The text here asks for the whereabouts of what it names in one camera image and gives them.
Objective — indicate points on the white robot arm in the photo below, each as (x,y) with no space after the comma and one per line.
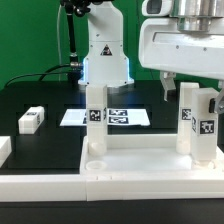
(105,61)

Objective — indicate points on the fiducial marker sheet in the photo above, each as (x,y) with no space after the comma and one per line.
(117,117)

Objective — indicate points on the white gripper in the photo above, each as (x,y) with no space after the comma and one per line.
(163,47)

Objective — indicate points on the white desk tabletop panel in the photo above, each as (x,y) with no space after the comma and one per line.
(140,153)

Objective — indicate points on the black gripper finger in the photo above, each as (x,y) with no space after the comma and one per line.
(216,105)

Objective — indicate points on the white L-shaped obstacle fence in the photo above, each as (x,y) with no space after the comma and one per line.
(202,182)

